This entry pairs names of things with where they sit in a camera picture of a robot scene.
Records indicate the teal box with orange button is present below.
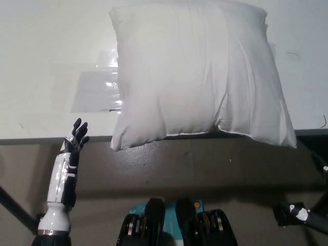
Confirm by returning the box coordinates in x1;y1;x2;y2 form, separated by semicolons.
129;199;206;246

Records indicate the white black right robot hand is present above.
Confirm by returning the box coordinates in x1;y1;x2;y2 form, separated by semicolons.
289;151;328;232

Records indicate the black slanted table leg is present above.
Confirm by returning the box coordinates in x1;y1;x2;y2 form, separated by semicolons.
309;190;328;213
0;183;36;228

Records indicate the clear plastic sheet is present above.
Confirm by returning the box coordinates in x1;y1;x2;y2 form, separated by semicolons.
71;50;122;113

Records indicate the white square pillow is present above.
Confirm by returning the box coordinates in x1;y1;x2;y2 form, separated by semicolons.
109;5;298;152

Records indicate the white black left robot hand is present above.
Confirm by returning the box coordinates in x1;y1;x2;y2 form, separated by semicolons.
37;117;91;233

